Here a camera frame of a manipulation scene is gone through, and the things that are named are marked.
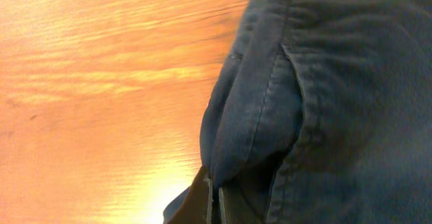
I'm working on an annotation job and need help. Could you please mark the navy blue shorts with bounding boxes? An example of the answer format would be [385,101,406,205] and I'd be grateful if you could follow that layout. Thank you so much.
[163,0,432,224]

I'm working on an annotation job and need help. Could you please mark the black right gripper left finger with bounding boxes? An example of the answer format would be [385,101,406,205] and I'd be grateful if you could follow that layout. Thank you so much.
[167,167,213,224]

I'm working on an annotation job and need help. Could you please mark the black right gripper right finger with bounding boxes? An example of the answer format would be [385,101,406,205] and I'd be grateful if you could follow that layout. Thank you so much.
[219,156,280,224]

